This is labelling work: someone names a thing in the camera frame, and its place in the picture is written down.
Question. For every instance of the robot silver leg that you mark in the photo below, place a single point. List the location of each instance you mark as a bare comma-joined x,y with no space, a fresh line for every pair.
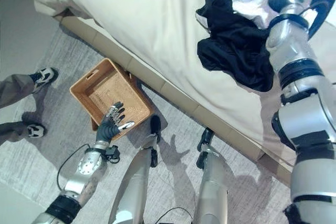
136,176
212,182

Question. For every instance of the person's right leg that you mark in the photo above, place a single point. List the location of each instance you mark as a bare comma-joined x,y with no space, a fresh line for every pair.
10,129

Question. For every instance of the black garment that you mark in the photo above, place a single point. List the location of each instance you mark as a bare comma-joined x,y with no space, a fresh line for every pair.
236,61
231,19

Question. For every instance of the black white sneaker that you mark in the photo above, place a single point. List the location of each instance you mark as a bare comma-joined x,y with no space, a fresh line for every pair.
35,130
43,75

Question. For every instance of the brown woven basket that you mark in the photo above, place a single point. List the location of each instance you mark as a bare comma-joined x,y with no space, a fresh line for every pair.
136,108

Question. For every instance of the robot dark foot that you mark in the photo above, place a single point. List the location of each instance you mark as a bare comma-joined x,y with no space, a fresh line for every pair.
206,136
155,125

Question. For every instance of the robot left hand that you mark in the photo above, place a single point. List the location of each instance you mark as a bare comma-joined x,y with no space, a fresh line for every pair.
106,129

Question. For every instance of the grey textured rug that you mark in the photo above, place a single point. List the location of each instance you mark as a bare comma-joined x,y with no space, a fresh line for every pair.
183,155

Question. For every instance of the white garment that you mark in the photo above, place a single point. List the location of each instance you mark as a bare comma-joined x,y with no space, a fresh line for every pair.
249,1

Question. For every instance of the cream bed sheet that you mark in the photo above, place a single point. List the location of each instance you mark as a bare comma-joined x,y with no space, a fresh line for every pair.
157,24

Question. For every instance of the robot dark right foot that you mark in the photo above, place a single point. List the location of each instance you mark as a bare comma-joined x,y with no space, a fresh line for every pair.
206,136

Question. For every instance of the robot silver left arm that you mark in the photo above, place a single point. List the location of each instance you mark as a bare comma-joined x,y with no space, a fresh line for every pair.
86,166

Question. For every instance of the robot silver right leg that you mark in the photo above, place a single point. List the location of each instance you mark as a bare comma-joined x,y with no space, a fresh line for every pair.
212,182

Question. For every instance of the robot dark left foot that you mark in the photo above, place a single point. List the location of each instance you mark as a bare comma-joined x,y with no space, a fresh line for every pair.
155,125

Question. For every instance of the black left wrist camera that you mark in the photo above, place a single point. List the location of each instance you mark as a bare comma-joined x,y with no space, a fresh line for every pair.
112,151

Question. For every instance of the robot silver left leg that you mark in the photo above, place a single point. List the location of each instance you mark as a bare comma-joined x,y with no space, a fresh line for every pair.
136,176

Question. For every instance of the robot silver right arm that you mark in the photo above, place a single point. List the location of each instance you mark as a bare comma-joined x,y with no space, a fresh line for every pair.
288,43

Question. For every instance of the tan bed base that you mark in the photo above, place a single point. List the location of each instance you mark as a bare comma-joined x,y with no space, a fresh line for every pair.
178,98

